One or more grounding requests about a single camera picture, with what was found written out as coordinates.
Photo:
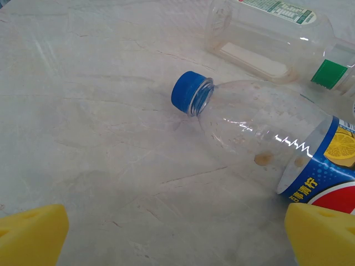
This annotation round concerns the clear bottle green label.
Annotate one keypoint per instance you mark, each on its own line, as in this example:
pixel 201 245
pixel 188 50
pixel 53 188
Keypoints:
pixel 263 33

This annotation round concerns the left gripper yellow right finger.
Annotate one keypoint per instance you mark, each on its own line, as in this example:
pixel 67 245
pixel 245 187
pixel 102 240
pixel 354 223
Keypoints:
pixel 324 238

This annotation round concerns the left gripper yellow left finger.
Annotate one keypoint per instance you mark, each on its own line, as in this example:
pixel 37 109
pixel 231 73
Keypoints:
pixel 30 238

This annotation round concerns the clear bottle blue Pepsi label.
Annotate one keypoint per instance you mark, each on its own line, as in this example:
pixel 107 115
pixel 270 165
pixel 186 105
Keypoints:
pixel 249 124

